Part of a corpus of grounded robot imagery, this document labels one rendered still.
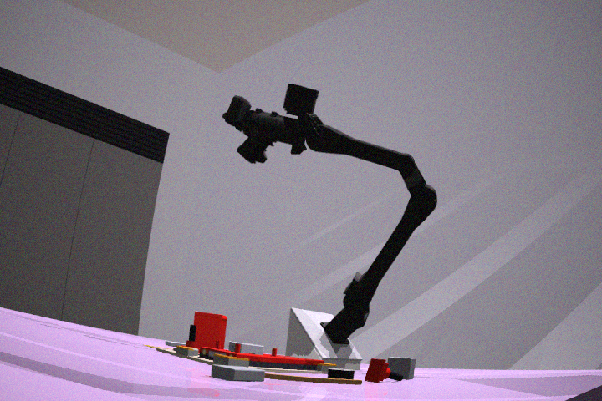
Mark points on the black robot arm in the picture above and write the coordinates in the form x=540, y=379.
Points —
x=301, y=101

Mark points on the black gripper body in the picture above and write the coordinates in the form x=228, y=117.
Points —
x=240, y=115

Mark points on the black toy wheel with white hub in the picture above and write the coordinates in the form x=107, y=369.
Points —
x=340, y=373

